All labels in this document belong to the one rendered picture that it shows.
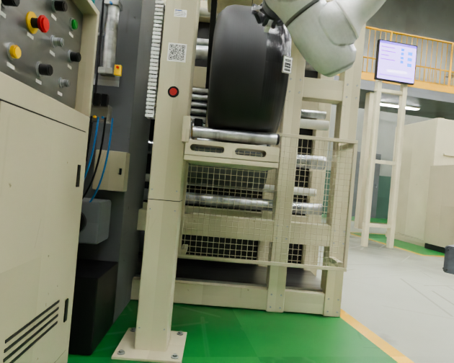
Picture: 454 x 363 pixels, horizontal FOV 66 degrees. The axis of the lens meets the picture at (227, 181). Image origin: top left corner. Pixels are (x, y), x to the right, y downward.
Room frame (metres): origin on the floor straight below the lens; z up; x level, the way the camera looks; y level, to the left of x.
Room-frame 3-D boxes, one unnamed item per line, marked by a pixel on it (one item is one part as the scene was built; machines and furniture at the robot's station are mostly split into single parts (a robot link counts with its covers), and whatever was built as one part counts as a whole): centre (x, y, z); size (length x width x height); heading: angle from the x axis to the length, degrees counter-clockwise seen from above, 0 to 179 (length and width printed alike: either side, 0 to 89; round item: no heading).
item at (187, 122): (1.50, 0.17, 0.90); 0.40 x 0.03 x 0.10; 2
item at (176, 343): (1.48, 0.25, 0.01); 0.27 x 0.27 x 0.02; 2
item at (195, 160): (1.51, 0.00, 0.80); 0.37 x 0.36 x 0.02; 2
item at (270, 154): (1.37, -0.01, 0.83); 0.36 x 0.09 x 0.06; 92
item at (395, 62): (4.89, -2.20, 2.60); 0.60 x 0.05 x 0.55; 101
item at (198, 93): (1.88, 0.23, 1.05); 0.20 x 0.15 x 0.30; 92
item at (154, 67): (1.45, 0.33, 1.19); 0.05 x 0.04 x 0.48; 2
